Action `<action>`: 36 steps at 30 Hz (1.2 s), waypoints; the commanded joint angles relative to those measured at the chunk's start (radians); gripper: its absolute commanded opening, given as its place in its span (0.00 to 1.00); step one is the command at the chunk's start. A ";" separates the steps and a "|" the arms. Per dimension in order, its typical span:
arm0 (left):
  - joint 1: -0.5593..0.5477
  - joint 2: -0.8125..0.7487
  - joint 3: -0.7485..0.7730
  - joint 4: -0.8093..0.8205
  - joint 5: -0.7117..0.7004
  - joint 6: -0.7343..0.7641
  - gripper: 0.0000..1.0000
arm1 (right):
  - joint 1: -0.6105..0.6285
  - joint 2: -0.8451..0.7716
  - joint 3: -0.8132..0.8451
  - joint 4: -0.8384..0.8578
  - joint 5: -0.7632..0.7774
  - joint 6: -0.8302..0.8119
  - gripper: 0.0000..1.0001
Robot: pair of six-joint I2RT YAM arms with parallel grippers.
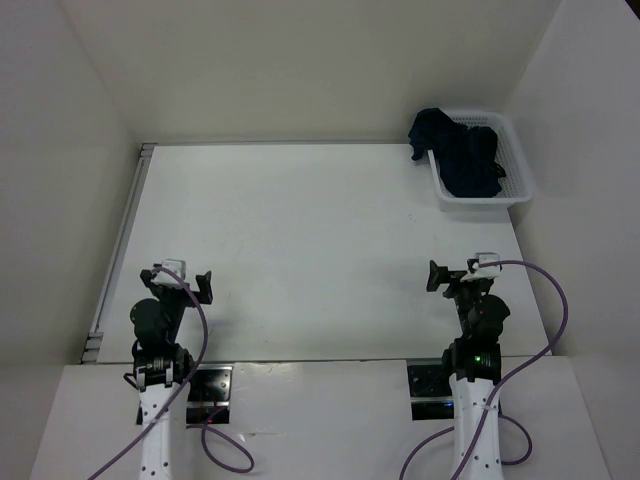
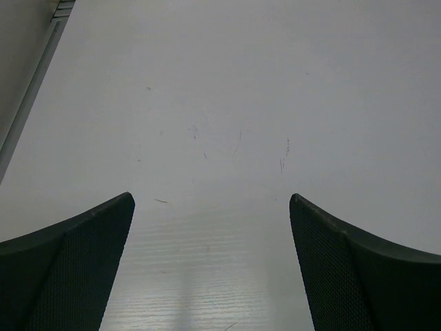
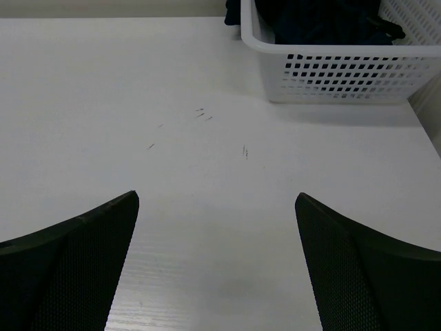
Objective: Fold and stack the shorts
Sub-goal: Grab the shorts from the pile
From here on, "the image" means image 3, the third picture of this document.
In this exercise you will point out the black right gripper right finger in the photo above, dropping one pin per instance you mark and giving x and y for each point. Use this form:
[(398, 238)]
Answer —
[(363, 279)]

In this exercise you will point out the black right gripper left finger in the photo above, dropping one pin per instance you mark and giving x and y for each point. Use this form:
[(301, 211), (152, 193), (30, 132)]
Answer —
[(64, 277)]

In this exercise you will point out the navy blue shorts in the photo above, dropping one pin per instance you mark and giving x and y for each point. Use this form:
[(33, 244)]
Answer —
[(328, 22)]

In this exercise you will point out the white plastic laundry basket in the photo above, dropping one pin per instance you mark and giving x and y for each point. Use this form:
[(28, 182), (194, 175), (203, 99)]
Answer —
[(349, 74)]

